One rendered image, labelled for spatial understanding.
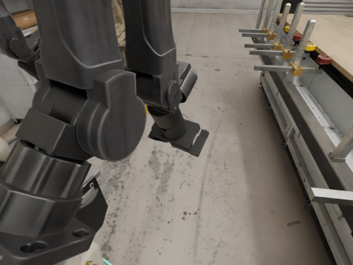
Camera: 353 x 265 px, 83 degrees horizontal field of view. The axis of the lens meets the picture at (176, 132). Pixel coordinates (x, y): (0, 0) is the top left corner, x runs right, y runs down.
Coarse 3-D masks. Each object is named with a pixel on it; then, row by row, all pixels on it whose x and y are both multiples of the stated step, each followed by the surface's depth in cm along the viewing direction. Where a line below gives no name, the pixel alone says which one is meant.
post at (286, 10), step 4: (288, 4) 154; (284, 8) 158; (288, 8) 155; (284, 12) 157; (288, 12) 157; (284, 16) 159; (284, 20) 161; (280, 24) 164; (284, 24) 163; (280, 28) 165; (280, 32) 167; (276, 36) 170; (280, 36) 169; (276, 40) 171
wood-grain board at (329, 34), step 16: (288, 16) 219; (304, 16) 219; (320, 16) 219; (336, 16) 219; (320, 32) 171; (336, 32) 171; (352, 32) 171; (320, 48) 140; (336, 48) 140; (352, 48) 140; (336, 64) 121; (352, 64) 119; (352, 80) 107
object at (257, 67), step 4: (256, 68) 136; (260, 68) 135; (264, 68) 135; (268, 68) 135; (272, 68) 134; (276, 68) 134; (280, 68) 134; (284, 68) 133; (288, 68) 133; (292, 68) 133; (304, 68) 132; (308, 68) 132; (312, 68) 132; (316, 68) 132; (320, 68) 132; (304, 72) 133; (308, 72) 133; (312, 72) 132; (316, 72) 132; (320, 72) 132
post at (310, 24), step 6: (306, 24) 121; (312, 24) 118; (306, 30) 121; (312, 30) 120; (306, 36) 123; (300, 42) 127; (306, 42) 125; (300, 48) 127; (300, 54) 130; (294, 60) 133; (288, 72) 141; (288, 78) 141
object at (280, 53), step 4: (252, 52) 153; (256, 52) 152; (260, 52) 152; (264, 52) 152; (268, 52) 151; (272, 52) 151; (276, 52) 150; (280, 52) 150; (292, 52) 150; (304, 52) 149; (308, 52) 150; (292, 56) 151; (304, 56) 150; (308, 56) 149
